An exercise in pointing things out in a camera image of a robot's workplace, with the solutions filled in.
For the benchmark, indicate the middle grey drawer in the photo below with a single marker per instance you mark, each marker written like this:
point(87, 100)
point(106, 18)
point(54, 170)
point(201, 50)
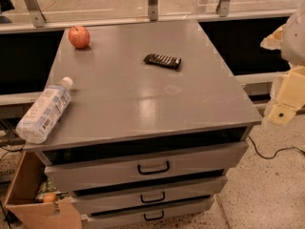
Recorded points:
point(152, 192)

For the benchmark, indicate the left metal bracket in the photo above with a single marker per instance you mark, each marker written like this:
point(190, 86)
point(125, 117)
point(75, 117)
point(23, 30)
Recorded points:
point(37, 17)

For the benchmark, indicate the grey drawer cabinet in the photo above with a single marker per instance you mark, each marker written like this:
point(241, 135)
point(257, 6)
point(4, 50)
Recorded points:
point(121, 106)

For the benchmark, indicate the bottom grey drawer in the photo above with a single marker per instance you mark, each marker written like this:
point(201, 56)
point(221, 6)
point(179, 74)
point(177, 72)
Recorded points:
point(150, 213)

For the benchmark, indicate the red apple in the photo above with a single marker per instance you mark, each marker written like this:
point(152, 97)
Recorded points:
point(79, 37)

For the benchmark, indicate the green packet in box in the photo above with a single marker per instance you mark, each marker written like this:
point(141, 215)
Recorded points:
point(44, 188)

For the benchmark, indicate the middle metal bracket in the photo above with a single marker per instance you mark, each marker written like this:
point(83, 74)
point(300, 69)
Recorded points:
point(153, 10)

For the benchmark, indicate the blue label plastic bottle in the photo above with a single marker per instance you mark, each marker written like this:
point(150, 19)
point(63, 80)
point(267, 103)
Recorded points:
point(38, 122)

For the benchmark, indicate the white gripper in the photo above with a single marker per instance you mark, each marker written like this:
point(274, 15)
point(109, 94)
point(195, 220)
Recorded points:
point(294, 40)

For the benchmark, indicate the cardboard box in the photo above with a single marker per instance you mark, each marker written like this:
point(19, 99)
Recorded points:
point(21, 199)

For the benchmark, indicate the black chocolate bar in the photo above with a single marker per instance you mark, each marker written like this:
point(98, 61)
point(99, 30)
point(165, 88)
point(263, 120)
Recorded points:
point(163, 61)

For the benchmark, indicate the grey drawer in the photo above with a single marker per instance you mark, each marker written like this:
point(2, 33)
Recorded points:
point(152, 192)
point(128, 169)
point(150, 213)

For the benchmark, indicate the metal bracket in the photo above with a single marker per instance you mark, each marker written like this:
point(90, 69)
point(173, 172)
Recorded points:
point(222, 8)
point(153, 10)
point(37, 17)

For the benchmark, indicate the orange fruit in box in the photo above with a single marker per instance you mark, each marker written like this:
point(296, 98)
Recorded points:
point(50, 197)

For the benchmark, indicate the right metal bracket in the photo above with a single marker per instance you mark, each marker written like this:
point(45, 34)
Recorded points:
point(222, 8)

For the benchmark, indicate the top grey drawer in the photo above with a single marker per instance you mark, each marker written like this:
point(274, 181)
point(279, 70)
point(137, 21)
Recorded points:
point(128, 169)

